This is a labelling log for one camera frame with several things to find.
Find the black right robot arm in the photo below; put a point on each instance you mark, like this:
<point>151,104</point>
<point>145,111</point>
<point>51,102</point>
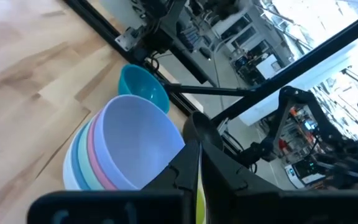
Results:
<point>158,40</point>

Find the blue bowl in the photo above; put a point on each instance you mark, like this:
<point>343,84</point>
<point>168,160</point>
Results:
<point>76,165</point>

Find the teal bowl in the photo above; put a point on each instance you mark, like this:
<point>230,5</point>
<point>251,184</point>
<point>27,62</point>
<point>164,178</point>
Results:
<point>143,87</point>

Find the black bowl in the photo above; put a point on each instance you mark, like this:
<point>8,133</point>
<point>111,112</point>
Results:
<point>202,130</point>

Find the green translucent bowl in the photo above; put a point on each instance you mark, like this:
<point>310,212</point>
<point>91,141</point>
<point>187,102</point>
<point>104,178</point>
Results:
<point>200,202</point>

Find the lavender bowl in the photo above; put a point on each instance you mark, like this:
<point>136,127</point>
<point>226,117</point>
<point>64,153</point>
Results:
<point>138,143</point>

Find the black aluminium table frame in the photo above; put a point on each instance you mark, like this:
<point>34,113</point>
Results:
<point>291,74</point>

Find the black neighbouring robot arm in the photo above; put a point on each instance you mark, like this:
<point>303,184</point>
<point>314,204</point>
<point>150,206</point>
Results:
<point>297,96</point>

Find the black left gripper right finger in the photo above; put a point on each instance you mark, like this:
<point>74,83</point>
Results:
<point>259,205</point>

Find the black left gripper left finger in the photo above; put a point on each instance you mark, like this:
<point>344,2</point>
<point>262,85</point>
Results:
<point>154,205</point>

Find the pink bowl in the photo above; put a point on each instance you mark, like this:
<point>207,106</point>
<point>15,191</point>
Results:
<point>99,168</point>

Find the mint green bowl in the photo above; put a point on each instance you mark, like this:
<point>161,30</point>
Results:
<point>87,165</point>

